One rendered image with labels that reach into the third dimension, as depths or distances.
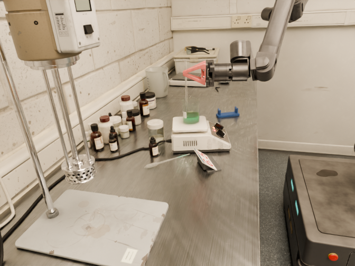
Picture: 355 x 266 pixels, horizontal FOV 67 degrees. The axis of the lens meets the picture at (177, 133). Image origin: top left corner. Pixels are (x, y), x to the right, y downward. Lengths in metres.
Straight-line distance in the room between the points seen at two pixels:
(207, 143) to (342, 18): 1.60
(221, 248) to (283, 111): 1.90
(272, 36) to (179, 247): 0.65
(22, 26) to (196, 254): 0.51
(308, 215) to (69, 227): 0.99
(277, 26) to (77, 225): 0.79
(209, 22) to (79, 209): 1.78
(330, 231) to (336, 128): 1.38
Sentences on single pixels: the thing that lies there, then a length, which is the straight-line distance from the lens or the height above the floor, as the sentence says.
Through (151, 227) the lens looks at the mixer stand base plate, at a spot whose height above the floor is 0.76.
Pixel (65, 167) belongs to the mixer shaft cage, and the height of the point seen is 0.92.
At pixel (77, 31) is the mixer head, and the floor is 1.18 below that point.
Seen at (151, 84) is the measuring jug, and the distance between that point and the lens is 1.48.
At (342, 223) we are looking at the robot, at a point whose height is 0.37.
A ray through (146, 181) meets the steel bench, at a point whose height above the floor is 0.75.
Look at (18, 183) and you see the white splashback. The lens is 0.86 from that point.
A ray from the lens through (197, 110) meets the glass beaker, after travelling 0.90.
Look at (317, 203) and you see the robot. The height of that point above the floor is 0.37.
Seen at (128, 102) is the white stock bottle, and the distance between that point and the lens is 1.19.
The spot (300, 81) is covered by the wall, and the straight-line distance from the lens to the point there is 2.34.
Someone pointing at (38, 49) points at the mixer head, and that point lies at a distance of 0.48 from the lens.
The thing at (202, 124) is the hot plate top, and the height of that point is 0.84.
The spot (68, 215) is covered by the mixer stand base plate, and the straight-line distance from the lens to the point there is 0.73.
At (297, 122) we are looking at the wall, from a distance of 2.46.
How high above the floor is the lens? 1.21
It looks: 26 degrees down
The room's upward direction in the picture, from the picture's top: 3 degrees counter-clockwise
